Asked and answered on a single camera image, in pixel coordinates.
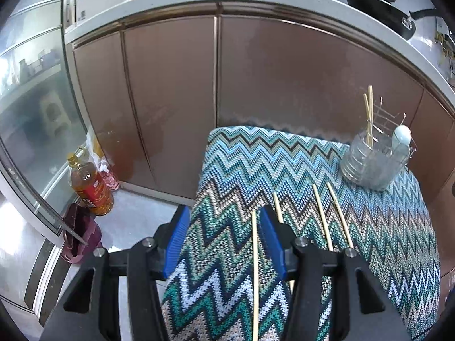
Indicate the zigzag patterned cloth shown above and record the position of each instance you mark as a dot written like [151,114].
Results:
[231,170]

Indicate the large cooking oil bottle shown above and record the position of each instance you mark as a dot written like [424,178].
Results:
[92,188]

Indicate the maroon plastic cup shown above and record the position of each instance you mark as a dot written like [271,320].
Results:
[90,236]

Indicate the white rice spoon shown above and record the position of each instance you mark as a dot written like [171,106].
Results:
[402,138]

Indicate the beige plastic stool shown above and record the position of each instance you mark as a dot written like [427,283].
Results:
[53,113]

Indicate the white kitchen countertop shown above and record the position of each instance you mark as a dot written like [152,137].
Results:
[177,3]

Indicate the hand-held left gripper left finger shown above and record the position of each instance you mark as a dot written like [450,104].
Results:
[177,241]

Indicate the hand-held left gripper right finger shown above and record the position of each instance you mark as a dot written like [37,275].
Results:
[273,241]

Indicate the sliding glass door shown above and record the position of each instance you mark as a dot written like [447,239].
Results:
[32,113]

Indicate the pink plastic bag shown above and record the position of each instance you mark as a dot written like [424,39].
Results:
[111,181]

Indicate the black wok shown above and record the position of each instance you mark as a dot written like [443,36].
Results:
[380,10]

